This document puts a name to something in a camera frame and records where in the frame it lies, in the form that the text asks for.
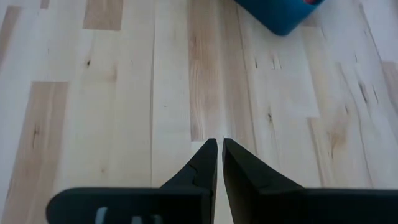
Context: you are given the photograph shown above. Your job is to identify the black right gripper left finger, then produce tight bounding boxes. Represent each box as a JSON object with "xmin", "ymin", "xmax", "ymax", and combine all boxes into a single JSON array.
[{"xmin": 45, "ymin": 138, "xmax": 219, "ymax": 224}]

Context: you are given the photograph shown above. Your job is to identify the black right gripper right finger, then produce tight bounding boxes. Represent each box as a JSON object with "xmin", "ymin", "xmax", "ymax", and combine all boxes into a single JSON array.
[{"xmin": 221, "ymin": 138, "xmax": 398, "ymax": 224}]

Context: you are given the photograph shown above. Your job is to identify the blue plastic basket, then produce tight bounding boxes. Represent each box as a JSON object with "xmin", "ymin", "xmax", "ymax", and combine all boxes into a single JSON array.
[{"xmin": 234, "ymin": 0, "xmax": 326, "ymax": 37}]

